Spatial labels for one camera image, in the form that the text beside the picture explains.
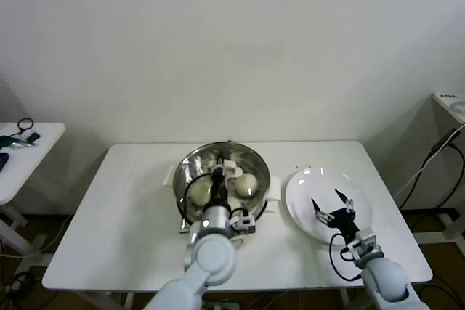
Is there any white power strip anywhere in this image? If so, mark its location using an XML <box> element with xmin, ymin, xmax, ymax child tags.
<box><xmin>203</xmin><ymin>298</ymin><xmax>239</xmax><ymax>310</ymax></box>

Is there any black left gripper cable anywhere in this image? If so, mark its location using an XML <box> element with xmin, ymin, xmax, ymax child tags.
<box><xmin>177</xmin><ymin>174</ymin><xmax>217</xmax><ymax>234</ymax></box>

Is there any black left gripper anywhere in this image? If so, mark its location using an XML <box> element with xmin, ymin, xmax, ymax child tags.
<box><xmin>211</xmin><ymin>157</ymin><xmax>230</xmax><ymax>210</ymax></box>

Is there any black floor cable coil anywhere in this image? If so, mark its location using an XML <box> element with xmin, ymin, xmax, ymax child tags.
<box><xmin>3</xmin><ymin>272</ymin><xmax>37</xmax><ymax>295</ymax></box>

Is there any black inline cable adapter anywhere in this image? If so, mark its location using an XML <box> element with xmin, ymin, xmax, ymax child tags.
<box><xmin>429</xmin><ymin>127</ymin><xmax>457</xmax><ymax>153</ymax></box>

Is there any large white round plate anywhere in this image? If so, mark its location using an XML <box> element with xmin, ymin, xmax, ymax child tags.
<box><xmin>285</xmin><ymin>167</ymin><xmax>374</xmax><ymax>244</ymax></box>

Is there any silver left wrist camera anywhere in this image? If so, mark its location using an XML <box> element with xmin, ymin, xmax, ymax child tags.
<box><xmin>228</xmin><ymin>215</ymin><xmax>257</xmax><ymax>234</ymax></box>

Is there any perforated stainless steamer basket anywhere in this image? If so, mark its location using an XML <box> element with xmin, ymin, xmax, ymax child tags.
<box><xmin>172</xmin><ymin>142</ymin><xmax>272</xmax><ymax>233</ymax></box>

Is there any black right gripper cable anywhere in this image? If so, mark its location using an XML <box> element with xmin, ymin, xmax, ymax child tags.
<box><xmin>328</xmin><ymin>233</ymin><xmax>364</xmax><ymax>282</ymax></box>

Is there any white side table with tools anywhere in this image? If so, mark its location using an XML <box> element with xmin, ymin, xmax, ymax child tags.
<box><xmin>0</xmin><ymin>122</ymin><xmax>66</xmax><ymax>271</ymax></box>

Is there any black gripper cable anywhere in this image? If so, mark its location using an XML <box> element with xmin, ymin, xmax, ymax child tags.
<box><xmin>177</xmin><ymin>174</ymin><xmax>217</xmax><ymax>234</ymax></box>
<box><xmin>328</xmin><ymin>233</ymin><xmax>364</xmax><ymax>282</ymax></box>

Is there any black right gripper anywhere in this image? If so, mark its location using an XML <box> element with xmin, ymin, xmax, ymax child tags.
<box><xmin>310</xmin><ymin>188</ymin><xmax>361</xmax><ymax>243</ymax></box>

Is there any white power cable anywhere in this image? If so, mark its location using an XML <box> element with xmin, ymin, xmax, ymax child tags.
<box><xmin>394</xmin><ymin>128</ymin><xmax>461</xmax><ymax>197</ymax></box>

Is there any black power cable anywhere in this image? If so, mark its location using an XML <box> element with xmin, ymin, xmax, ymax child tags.
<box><xmin>399</xmin><ymin>142</ymin><xmax>465</xmax><ymax>211</ymax></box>

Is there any green handled tool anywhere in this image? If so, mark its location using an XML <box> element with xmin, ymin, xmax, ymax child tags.
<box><xmin>0</xmin><ymin>134</ymin><xmax>36</xmax><ymax>150</ymax></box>

